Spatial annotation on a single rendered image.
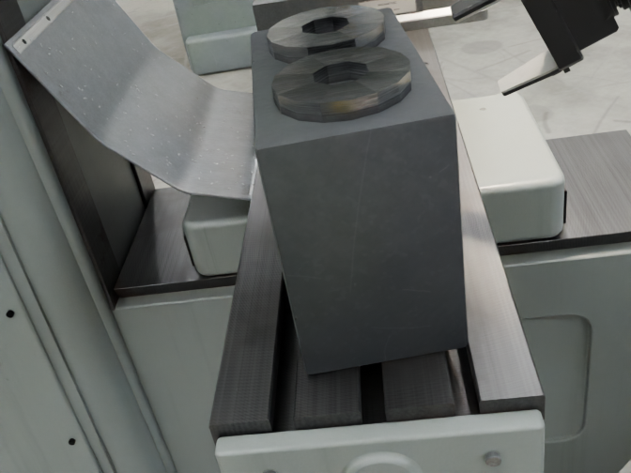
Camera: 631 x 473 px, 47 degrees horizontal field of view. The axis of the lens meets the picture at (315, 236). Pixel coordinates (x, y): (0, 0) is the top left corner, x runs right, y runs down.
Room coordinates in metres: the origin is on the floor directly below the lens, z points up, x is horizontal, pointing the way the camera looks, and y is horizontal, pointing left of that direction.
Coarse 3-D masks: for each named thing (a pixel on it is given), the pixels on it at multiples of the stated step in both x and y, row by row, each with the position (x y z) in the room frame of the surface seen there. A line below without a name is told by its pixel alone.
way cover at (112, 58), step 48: (96, 0) 1.07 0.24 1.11; (96, 48) 0.97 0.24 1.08; (144, 48) 1.08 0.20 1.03; (96, 96) 0.88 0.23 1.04; (144, 96) 0.96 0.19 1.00; (192, 96) 1.04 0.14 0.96; (240, 96) 1.09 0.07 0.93; (144, 144) 0.85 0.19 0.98; (192, 144) 0.91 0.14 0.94; (240, 144) 0.93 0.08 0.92; (192, 192) 0.79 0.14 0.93; (240, 192) 0.80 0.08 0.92
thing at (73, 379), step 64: (0, 0) 0.84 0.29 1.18; (0, 64) 0.81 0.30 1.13; (0, 128) 0.79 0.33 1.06; (64, 128) 0.87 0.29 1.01; (0, 192) 0.78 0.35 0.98; (64, 192) 0.82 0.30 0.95; (128, 192) 1.01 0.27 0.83; (0, 256) 0.78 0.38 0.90; (64, 256) 0.79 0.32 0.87; (0, 320) 0.77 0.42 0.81; (64, 320) 0.78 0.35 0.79; (0, 384) 0.78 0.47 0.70; (64, 384) 0.77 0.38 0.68; (128, 384) 0.80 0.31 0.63; (0, 448) 0.78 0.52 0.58; (64, 448) 0.77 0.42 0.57; (128, 448) 0.77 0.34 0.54
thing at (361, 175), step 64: (256, 64) 0.53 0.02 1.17; (320, 64) 0.47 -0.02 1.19; (384, 64) 0.45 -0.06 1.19; (256, 128) 0.42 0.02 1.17; (320, 128) 0.40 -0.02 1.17; (384, 128) 0.39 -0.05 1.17; (448, 128) 0.38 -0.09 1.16; (320, 192) 0.39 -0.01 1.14; (384, 192) 0.39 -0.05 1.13; (448, 192) 0.38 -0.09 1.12; (320, 256) 0.39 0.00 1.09; (384, 256) 0.39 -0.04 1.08; (448, 256) 0.38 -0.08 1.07; (320, 320) 0.39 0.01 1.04; (384, 320) 0.39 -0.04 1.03; (448, 320) 0.38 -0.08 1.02
